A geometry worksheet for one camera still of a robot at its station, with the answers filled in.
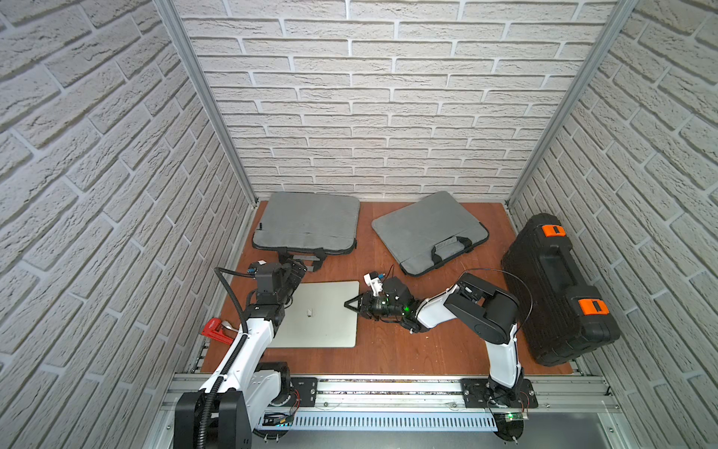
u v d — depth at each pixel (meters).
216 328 0.83
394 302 0.74
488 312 0.51
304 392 0.73
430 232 1.03
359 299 0.83
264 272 0.63
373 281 0.85
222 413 0.40
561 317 0.67
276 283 0.67
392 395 0.76
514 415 0.71
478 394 0.73
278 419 0.71
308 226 1.07
